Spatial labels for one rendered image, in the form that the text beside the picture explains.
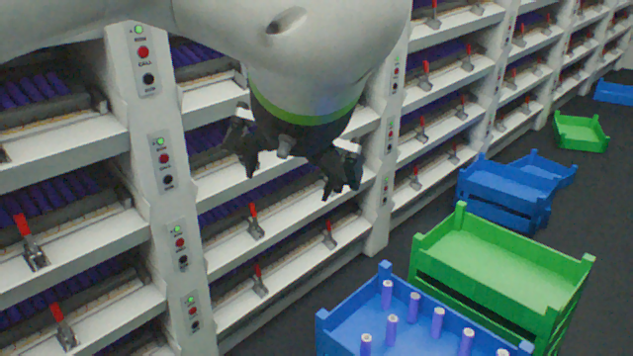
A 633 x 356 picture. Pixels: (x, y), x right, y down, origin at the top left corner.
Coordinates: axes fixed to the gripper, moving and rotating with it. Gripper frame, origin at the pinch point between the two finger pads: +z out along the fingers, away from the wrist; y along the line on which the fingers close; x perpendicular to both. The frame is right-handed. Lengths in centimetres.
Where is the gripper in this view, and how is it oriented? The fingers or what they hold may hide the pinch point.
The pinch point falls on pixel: (290, 175)
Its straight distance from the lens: 60.9
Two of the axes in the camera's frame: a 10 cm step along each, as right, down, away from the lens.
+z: -1.0, 3.1, 9.4
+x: 2.8, -9.0, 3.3
